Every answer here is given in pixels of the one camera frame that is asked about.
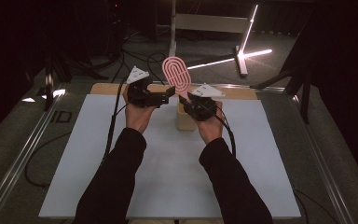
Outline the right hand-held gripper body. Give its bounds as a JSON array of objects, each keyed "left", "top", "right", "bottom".
[{"left": 185, "top": 82, "right": 227, "bottom": 122}]

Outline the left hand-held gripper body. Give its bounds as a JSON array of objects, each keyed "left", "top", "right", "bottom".
[{"left": 126, "top": 65, "right": 169, "bottom": 109}]

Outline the pink hairbrush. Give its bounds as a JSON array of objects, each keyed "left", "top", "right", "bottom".
[{"left": 161, "top": 56, "right": 193, "bottom": 101}]

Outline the beige square cup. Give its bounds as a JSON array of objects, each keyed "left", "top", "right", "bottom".
[{"left": 175, "top": 98, "right": 200, "bottom": 132}]

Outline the person's right hand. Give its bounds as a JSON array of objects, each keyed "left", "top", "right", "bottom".
[{"left": 195, "top": 100, "right": 226, "bottom": 145}]

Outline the person's left hand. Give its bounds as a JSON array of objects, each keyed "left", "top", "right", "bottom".
[{"left": 122, "top": 86, "right": 158, "bottom": 134}]

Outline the white table mat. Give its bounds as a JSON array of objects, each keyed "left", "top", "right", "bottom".
[{"left": 38, "top": 93, "right": 302, "bottom": 218}]

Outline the black angled stand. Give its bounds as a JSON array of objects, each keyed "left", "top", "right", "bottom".
[{"left": 250, "top": 62, "right": 312, "bottom": 125}]

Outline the black floor cable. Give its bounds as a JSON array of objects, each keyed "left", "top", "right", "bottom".
[
  {"left": 111, "top": 49, "right": 144, "bottom": 85},
  {"left": 146, "top": 51, "right": 174, "bottom": 86},
  {"left": 293, "top": 189, "right": 339, "bottom": 224},
  {"left": 23, "top": 132, "right": 73, "bottom": 189}
]

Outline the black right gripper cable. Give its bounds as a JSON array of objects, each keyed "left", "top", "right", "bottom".
[{"left": 213, "top": 104, "right": 237, "bottom": 158}]

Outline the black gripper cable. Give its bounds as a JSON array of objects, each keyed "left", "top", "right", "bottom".
[
  {"left": 102, "top": 77, "right": 130, "bottom": 164},
  {"left": 213, "top": 104, "right": 237, "bottom": 158}
]

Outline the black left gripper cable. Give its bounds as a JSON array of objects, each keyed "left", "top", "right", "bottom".
[{"left": 102, "top": 77, "right": 130, "bottom": 164}]

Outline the aluminium rail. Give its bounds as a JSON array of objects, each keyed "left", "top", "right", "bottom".
[
  {"left": 287, "top": 92, "right": 353, "bottom": 224},
  {"left": 0, "top": 82, "right": 68, "bottom": 224},
  {"left": 117, "top": 78, "right": 285, "bottom": 93}
]

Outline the white desk frame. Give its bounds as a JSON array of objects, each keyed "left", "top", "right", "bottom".
[{"left": 166, "top": 0, "right": 259, "bottom": 78}]

